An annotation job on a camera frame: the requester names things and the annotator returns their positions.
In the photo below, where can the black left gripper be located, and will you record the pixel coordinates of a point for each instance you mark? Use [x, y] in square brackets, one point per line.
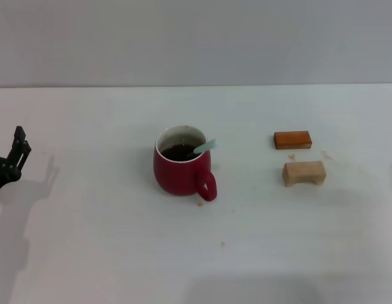
[2, 173]

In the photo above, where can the red ceramic coffee cup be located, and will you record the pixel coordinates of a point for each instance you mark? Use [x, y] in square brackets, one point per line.
[180, 177]

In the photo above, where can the orange wooden block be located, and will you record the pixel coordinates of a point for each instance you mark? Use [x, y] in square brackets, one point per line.
[292, 140]

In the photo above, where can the light wooden bridge block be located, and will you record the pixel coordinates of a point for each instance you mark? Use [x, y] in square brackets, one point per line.
[301, 172]

